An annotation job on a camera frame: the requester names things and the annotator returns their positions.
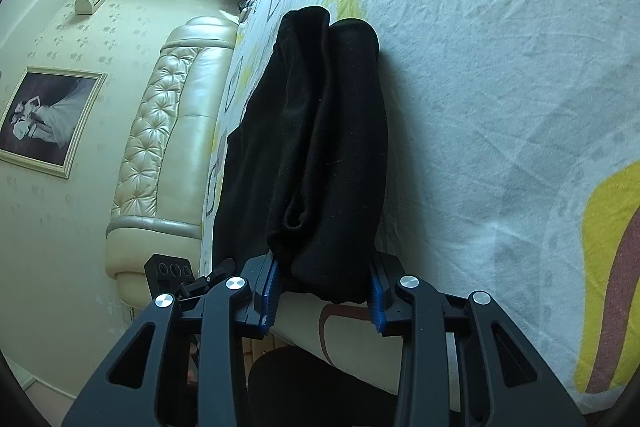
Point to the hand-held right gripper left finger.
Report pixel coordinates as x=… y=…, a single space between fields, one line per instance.
x=270 y=294

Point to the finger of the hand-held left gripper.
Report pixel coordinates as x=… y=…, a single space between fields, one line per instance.
x=215 y=274

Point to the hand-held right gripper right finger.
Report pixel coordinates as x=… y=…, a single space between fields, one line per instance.
x=378 y=307

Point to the black pants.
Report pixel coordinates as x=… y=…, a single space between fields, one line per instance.
x=320 y=132

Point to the person's dark trouser leg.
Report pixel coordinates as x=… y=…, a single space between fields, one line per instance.
x=310 y=392

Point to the cream tufted leather headboard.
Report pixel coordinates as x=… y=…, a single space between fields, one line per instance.
x=170 y=157

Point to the framed photograph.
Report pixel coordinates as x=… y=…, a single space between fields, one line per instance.
x=47 y=117

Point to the white patterned bed sheet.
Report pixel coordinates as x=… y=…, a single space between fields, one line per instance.
x=475 y=82

